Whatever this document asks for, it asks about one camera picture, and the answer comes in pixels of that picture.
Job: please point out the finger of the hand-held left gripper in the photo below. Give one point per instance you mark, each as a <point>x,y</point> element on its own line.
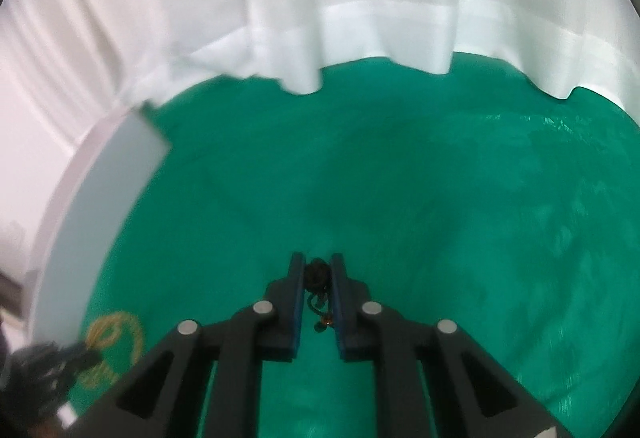
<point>60,363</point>

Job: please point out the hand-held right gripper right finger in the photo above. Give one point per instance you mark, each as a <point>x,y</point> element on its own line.
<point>337,303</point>

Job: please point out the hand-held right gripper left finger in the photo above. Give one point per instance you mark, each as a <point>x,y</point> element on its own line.
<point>298,298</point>

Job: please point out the green tablecloth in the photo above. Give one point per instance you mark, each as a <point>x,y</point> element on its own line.
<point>425,193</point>

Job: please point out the white board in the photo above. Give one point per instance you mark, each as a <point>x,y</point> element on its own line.
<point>95,218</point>

